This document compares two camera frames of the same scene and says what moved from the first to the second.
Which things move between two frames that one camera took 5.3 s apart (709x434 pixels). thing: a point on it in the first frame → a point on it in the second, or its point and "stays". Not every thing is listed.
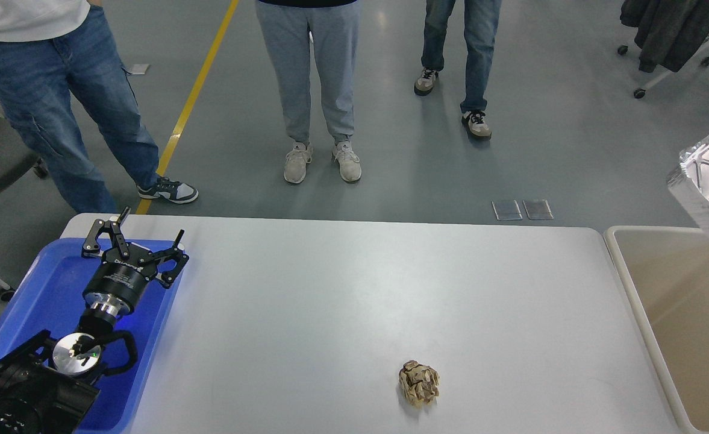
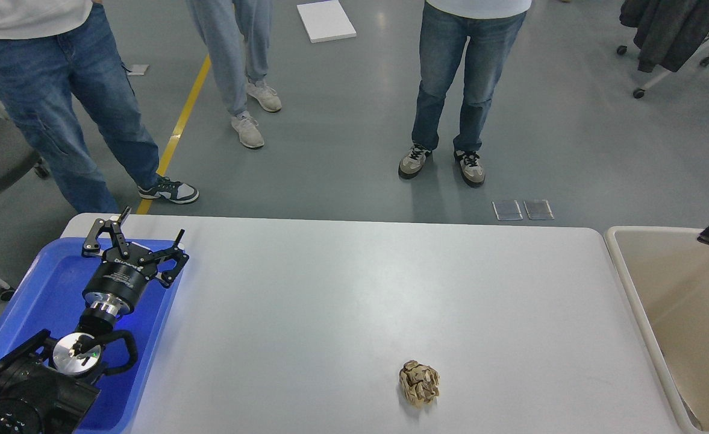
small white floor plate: (139, 69) stays
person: (285, 26) → (236, 34)
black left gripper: (118, 282) stays
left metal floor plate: (506, 210) stays
